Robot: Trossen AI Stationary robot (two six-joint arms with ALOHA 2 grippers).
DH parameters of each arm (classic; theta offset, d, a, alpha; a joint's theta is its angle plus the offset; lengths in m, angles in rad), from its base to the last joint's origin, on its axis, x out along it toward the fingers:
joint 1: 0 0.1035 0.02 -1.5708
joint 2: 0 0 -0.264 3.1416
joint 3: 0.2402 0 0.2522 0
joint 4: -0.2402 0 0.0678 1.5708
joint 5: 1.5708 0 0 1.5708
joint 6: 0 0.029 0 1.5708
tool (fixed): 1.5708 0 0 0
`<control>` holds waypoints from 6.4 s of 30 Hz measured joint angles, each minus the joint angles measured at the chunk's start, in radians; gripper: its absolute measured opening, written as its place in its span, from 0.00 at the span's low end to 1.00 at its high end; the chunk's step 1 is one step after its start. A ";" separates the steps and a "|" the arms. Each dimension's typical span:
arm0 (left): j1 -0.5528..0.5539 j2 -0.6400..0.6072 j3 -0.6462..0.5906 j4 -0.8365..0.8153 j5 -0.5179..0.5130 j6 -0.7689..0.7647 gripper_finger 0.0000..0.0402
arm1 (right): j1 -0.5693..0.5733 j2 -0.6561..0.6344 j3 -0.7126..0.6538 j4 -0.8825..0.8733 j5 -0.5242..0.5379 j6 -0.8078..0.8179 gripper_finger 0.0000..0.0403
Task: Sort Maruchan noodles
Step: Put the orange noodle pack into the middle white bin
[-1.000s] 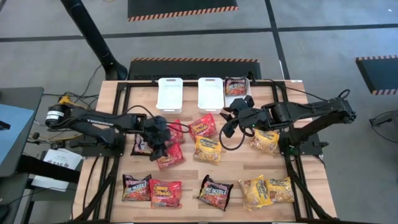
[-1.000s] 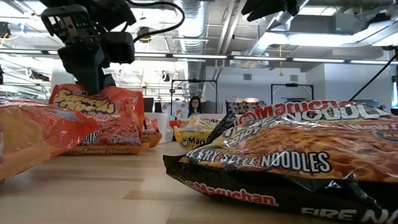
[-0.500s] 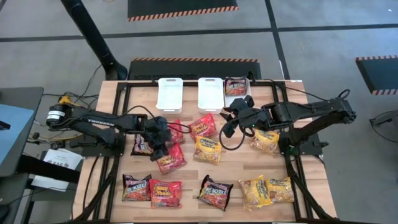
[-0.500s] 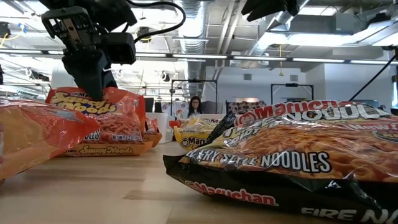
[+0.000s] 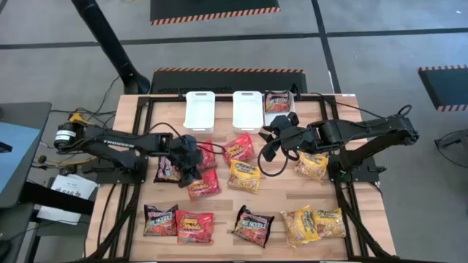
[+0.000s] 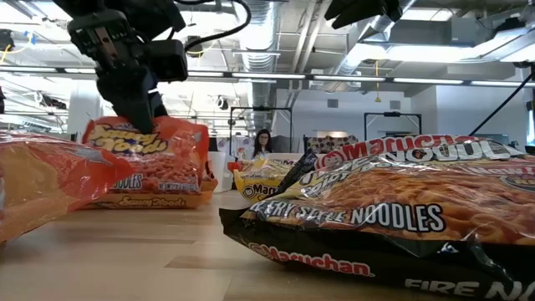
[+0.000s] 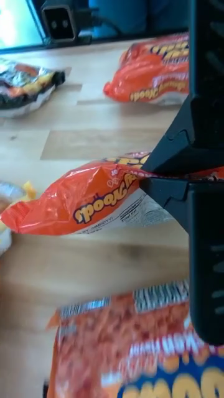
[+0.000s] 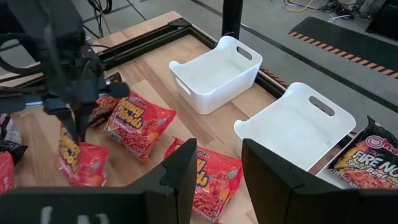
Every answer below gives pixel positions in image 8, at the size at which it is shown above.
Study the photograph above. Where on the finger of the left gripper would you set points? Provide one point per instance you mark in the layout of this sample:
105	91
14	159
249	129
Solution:
84	121
71	123

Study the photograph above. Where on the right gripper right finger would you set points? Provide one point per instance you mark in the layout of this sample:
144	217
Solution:
280	199

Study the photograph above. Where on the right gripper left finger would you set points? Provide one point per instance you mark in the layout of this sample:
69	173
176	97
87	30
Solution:
174	193

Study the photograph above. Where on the black Fire Noodle pack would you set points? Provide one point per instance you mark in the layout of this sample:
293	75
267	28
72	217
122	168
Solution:
370	161
104	109
12	149

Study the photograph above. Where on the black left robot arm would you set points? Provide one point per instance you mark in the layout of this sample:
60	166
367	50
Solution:
46	18

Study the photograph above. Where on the long black hazard-striped floor mat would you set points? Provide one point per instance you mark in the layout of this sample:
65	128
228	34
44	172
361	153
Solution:
273	77

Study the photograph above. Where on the black pole stand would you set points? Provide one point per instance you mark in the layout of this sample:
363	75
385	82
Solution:
232	15

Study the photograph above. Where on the black cabinet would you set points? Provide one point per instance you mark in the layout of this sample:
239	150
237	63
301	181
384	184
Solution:
385	18

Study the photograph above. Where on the black aluminium table frame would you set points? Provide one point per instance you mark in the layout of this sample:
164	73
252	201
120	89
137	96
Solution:
149	39

